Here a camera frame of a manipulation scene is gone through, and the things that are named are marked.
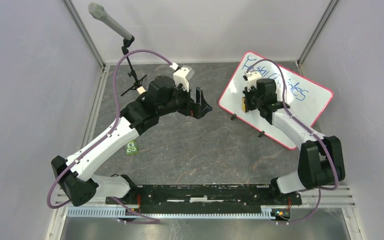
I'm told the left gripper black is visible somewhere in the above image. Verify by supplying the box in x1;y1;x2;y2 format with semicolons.
158;80;212;119

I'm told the pink framed whiteboard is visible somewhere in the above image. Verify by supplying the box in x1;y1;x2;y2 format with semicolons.
218;51;334;150

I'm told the yellow whiteboard eraser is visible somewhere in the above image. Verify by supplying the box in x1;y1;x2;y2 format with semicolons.
241;97;249;113

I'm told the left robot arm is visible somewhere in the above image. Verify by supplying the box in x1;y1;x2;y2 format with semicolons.
51;75;213;207

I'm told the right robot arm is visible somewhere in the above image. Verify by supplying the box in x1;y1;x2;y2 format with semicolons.
242;77;346;204

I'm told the red plate with blocks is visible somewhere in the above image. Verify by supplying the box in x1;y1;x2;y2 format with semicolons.
136;86;147;100

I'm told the green number block toy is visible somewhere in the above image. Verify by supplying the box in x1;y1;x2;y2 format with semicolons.
125;140;139;156

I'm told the black microphone stand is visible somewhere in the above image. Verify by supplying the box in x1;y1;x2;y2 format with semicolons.
120;35;147;97

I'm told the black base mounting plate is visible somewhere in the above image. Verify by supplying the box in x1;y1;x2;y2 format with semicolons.
121;184;303;214

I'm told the grey microphone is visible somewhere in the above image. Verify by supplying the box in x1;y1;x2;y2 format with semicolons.
87;2;134;41

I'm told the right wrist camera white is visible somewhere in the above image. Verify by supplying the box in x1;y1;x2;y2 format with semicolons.
243;71;263;89

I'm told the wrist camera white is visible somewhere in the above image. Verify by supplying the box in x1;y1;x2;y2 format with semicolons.
243;71;263;89
169;62;195;92

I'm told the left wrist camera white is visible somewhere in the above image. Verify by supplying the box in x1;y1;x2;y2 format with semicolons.
169;62;195;92

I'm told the white slotted cable duct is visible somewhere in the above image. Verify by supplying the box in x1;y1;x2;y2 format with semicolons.
66;205;291;220

